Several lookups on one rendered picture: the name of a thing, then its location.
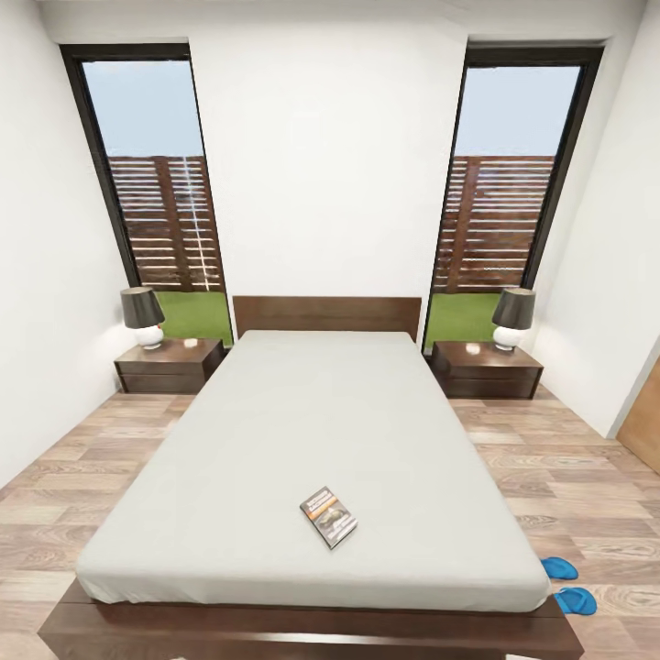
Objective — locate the bed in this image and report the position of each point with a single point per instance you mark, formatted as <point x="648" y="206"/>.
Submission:
<point x="207" y="556"/>

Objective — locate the sliding door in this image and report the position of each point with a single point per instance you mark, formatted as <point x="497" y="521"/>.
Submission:
<point x="640" y="431"/>

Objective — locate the hardback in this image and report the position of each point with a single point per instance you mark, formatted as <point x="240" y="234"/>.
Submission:
<point x="329" y="516"/>

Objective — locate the sandal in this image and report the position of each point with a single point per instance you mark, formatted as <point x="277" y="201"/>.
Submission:
<point x="559" y="568"/>
<point x="576" y="600"/>

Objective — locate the nightstand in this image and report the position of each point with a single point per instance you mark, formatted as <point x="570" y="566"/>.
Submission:
<point x="477" y="370"/>
<point x="179" y="366"/>

